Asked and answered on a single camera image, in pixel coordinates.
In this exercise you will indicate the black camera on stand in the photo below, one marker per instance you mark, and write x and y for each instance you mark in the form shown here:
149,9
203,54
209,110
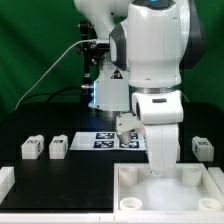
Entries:
89,50

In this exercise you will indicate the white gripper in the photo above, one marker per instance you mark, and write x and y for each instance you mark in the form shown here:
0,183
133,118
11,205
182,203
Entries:
160,115

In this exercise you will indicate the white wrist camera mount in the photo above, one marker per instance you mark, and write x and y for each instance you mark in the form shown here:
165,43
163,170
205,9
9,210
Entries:
125,124

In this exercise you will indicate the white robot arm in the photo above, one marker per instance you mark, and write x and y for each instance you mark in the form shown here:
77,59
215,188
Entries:
141,46

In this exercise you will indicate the white square tabletop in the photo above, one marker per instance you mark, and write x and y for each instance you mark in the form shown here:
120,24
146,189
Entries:
189,188

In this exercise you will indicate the white fiducial tag sheet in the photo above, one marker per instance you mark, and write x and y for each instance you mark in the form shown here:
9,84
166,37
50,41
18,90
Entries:
106,141

